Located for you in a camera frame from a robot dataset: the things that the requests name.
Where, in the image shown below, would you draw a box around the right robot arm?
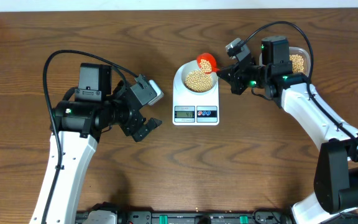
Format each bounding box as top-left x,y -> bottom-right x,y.
217,36 -> 358,223

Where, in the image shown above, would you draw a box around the black left camera cable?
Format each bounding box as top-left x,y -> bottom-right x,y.
40,49 -> 140,224

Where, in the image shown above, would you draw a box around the white digital kitchen scale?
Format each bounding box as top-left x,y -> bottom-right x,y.
172,64 -> 219,126

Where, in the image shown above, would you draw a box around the grey round bowl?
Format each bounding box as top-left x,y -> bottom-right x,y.
181,59 -> 218,93

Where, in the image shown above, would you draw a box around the soybeans in grey bowl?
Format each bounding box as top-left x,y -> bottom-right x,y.
185,70 -> 213,93

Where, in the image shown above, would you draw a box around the clear plastic container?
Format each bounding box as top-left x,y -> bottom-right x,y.
259,45 -> 311,77

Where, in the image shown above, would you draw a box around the pile of soybeans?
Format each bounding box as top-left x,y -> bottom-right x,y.
290,54 -> 305,73

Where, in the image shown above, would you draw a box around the red plastic measuring scoop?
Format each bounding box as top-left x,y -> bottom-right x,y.
196,53 -> 219,74

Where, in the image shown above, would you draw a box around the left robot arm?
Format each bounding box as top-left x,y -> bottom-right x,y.
30,63 -> 163,223

